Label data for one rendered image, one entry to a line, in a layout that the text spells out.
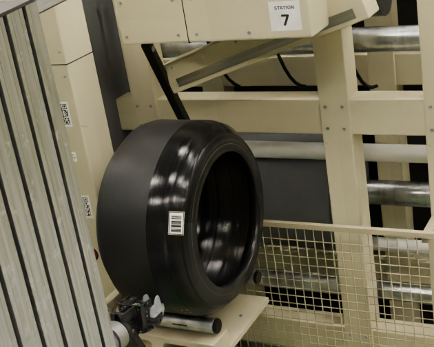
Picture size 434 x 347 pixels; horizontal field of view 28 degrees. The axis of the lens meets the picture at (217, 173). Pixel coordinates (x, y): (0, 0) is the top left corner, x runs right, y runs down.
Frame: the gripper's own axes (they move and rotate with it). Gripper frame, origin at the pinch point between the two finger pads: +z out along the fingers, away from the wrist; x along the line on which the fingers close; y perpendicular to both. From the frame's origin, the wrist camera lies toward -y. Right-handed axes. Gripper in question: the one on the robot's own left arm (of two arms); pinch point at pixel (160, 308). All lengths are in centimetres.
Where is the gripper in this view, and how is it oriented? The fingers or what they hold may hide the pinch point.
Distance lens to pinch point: 236.3
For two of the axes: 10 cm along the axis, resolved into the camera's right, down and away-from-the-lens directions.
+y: -1.0, -9.6, -2.6
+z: 4.6, -2.8, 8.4
